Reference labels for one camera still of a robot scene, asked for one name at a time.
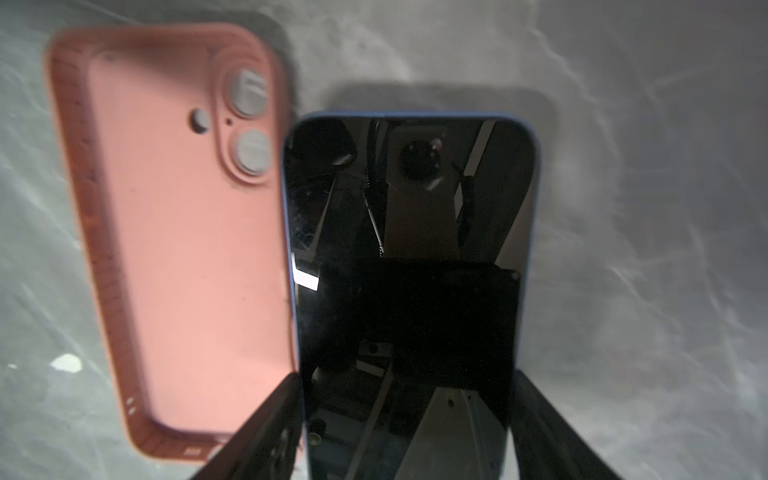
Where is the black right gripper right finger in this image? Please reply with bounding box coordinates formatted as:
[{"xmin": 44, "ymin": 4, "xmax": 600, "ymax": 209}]
[{"xmin": 510, "ymin": 370, "xmax": 620, "ymax": 480}]

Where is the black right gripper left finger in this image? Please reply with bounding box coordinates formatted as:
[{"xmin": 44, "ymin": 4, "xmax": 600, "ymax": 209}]
[{"xmin": 192, "ymin": 373, "xmax": 302, "ymax": 480}]

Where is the blue edged smartphone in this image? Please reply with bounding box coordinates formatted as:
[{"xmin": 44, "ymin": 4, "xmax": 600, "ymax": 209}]
[{"xmin": 283, "ymin": 112, "xmax": 538, "ymax": 479}]

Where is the pink phone case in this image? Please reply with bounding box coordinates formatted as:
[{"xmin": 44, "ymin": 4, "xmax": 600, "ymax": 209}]
[{"xmin": 45, "ymin": 23, "xmax": 296, "ymax": 462}]

